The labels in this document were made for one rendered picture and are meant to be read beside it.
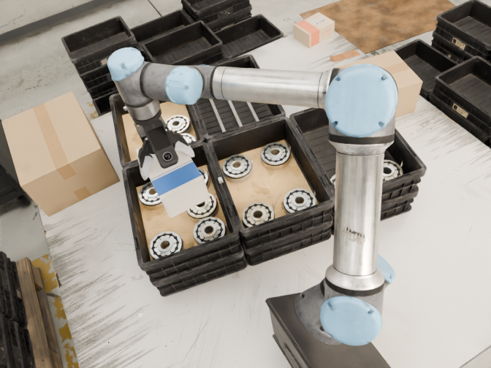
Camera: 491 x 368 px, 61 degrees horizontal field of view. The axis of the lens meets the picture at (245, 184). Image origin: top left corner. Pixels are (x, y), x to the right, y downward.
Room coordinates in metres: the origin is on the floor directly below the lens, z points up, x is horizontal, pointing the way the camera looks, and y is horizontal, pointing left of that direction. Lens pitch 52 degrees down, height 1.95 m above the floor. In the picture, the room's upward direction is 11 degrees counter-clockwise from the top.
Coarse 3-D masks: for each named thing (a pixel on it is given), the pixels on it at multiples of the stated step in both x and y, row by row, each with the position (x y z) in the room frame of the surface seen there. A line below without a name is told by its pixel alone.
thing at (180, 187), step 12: (180, 156) 0.76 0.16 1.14; (156, 168) 0.74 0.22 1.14; (168, 168) 0.73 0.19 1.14; (180, 168) 0.72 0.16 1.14; (192, 168) 0.71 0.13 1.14; (156, 180) 0.70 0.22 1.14; (168, 180) 0.69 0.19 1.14; (180, 180) 0.68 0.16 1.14; (192, 180) 0.67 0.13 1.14; (204, 180) 0.67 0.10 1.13; (156, 192) 0.72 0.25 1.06; (168, 192) 0.65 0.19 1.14; (180, 192) 0.65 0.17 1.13; (192, 192) 0.66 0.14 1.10; (204, 192) 0.67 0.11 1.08; (168, 204) 0.64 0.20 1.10; (180, 204) 0.65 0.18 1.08; (192, 204) 0.66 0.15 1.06
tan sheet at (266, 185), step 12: (252, 156) 0.98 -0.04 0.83; (264, 168) 0.92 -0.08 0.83; (288, 168) 0.90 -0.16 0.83; (228, 180) 0.89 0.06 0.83; (252, 180) 0.87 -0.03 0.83; (264, 180) 0.86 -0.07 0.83; (276, 180) 0.85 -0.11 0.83; (288, 180) 0.84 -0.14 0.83; (300, 180) 0.83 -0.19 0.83; (240, 192) 0.83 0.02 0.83; (252, 192) 0.82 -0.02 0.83; (264, 192) 0.81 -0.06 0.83; (276, 192) 0.81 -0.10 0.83; (312, 192) 0.78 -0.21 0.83; (240, 204) 0.78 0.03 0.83; (276, 204) 0.76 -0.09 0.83; (240, 216) 0.74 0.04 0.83; (276, 216) 0.71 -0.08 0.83
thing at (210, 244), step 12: (204, 144) 0.99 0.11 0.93; (132, 168) 0.95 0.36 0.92; (216, 180) 0.82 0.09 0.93; (132, 204) 0.80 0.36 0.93; (228, 204) 0.72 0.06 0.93; (132, 216) 0.76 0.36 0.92; (228, 216) 0.68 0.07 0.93; (132, 228) 0.71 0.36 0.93; (228, 240) 0.61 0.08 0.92; (180, 252) 0.59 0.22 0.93; (192, 252) 0.59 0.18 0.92; (144, 264) 0.58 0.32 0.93; (156, 264) 0.57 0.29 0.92
